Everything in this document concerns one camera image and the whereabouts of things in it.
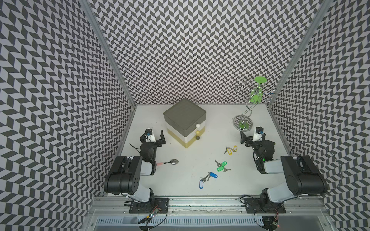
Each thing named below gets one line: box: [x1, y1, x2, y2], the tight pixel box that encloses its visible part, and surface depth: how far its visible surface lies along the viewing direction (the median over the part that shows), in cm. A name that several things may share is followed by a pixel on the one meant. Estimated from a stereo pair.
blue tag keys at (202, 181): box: [198, 174, 209, 190], surface depth 82 cm
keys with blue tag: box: [207, 171, 218, 181], surface depth 85 cm
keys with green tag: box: [214, 159, 232, 172], surface depth 88 cm
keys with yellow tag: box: [224, 146, 234, 156], surface depth 95 cm
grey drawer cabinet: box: [163, 98, 207, 149], surface depth 90 cm
